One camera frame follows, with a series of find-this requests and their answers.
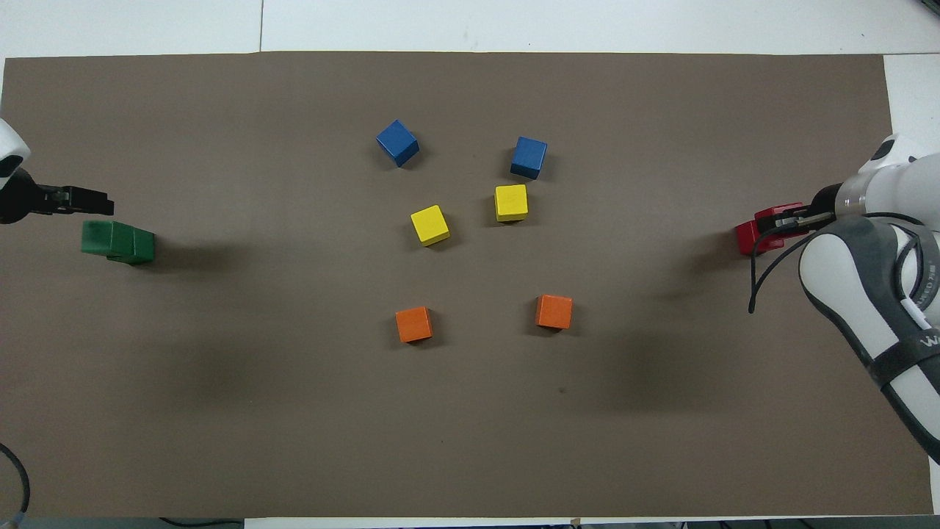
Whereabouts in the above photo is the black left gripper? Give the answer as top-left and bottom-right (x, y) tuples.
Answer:
(0, 168), (115, 225)

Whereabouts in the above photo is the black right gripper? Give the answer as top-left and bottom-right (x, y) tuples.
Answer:
(762, 184), (845, 237)

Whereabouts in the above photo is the red wooden cube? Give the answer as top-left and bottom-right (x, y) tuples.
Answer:
(736, 220), (768, 257)
(754, 204), (806, 247)

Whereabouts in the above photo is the green wooden cube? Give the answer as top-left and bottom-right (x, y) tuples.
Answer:
(81, 220), (134, 258)
(106, 228), (156, 266)

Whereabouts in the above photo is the orange wooden cube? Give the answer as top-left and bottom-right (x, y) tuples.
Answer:
(535, 295), (574, 331)
(395, 306), (433, 344)

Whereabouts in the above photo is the blue wooden cube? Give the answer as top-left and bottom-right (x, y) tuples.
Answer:
(510, 136), (549, 181)
(375, 119), (421, 168)

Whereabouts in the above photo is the yellow wooden cube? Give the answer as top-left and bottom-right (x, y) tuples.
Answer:
(494, 184), (529, 223)
(410, 204), (451, 247)

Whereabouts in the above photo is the brown table mat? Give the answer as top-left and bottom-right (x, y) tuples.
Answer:
(0, 51), (933, 519)

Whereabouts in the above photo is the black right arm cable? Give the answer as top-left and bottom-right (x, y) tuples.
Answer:
(748, 212), (940, 315)

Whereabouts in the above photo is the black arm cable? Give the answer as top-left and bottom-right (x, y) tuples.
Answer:
(0, 442), (32, 517)
(748, 212), (940, 315)

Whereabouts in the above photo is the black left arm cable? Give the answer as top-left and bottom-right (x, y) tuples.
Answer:
(0, 442), (32, 517)

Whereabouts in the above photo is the black floor cable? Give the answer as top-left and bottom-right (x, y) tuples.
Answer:
(158, 517), (245, 529)

